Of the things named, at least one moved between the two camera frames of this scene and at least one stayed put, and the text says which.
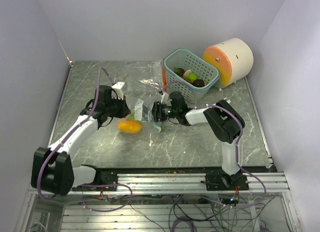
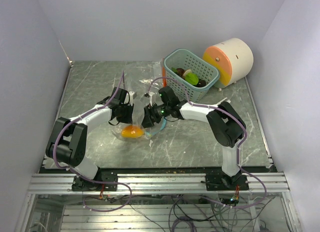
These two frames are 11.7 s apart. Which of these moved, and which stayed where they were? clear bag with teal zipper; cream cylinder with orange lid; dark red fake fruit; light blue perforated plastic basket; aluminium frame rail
Moved: clear bag with teal zipper
Stayed: cream cylinder with orange lid; aluminium frame rail; dark red fake fruit; light blue perforated plastic basket
